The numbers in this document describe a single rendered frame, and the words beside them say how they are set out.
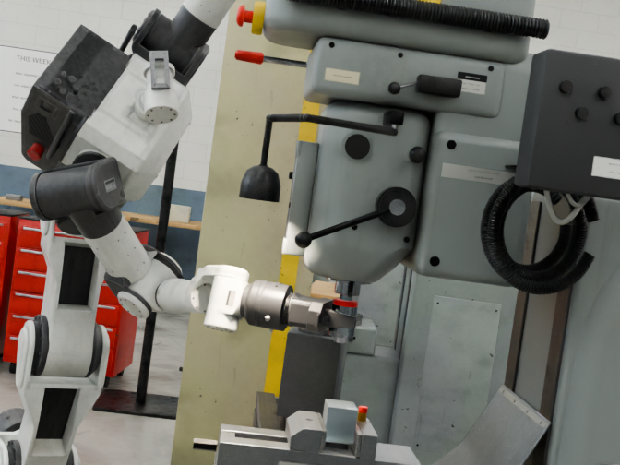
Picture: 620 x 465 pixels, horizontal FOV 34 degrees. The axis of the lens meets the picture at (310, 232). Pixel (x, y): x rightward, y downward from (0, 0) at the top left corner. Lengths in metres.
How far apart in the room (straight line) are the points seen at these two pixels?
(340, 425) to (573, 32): 10.01
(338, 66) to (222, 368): 2.06
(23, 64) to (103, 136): 9.12
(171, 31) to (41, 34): 8.93
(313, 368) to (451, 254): 0.55
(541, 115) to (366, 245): 0.41
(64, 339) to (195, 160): 8.55
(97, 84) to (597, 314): 1.06
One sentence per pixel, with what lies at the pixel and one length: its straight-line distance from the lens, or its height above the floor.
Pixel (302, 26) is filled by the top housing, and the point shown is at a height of 1.74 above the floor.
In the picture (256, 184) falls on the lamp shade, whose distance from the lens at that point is 1.75.
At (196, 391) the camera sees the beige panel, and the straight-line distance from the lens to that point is 3.65.
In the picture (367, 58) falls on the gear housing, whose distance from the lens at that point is 1.75.
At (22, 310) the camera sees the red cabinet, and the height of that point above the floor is 0.42.
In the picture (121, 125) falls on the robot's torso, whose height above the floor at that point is 1.54.
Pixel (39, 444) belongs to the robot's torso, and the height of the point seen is 0.76.
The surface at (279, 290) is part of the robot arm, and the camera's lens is 1.87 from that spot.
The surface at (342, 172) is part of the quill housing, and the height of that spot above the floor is 1.50.
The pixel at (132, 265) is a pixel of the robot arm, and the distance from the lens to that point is 2.07.
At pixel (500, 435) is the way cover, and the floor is 1.05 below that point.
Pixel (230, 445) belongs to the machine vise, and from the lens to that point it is 1.71.
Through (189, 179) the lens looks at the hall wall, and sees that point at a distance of 10.85.
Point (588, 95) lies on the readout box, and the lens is 1.57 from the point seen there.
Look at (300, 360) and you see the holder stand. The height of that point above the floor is 1.09.
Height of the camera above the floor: 1.48
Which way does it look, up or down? 3 degrees down
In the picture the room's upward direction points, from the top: 8 degrees clockwise
